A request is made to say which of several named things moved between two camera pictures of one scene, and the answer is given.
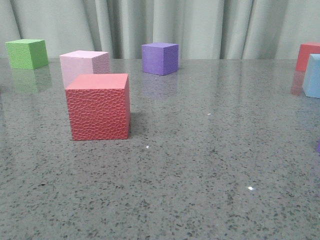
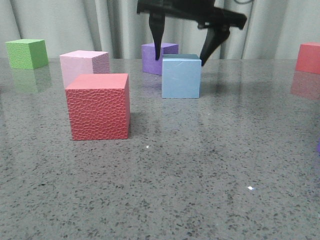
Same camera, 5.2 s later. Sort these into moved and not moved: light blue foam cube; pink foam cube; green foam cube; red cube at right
Moved: light blue foam cube
Not moved: green foam cube; pink foam cube; red cube at right
